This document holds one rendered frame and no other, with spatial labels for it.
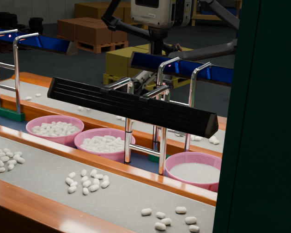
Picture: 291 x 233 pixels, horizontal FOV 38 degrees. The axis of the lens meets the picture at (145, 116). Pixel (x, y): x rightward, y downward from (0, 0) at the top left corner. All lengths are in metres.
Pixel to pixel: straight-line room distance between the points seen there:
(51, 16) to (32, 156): 7.58
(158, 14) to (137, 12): 0.18
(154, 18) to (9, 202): 1.59
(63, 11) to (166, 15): 6.91
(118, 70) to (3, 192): 3.77
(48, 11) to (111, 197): 7.89
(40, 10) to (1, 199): 7.79
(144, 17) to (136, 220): 1.61
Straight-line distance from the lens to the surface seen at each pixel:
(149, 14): 2.70
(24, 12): 8.94
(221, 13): 2.46
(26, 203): 1.46
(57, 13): 9.36
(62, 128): 2.08
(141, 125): 2.12
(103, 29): 7.02
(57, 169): 1.70
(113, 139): 1.97
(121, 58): 5.09
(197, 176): 1.70
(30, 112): 2.32
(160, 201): 1.51
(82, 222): 1.35
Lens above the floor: 1.54
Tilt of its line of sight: 21 degrees down
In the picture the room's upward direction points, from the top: 3 degrees clockwise
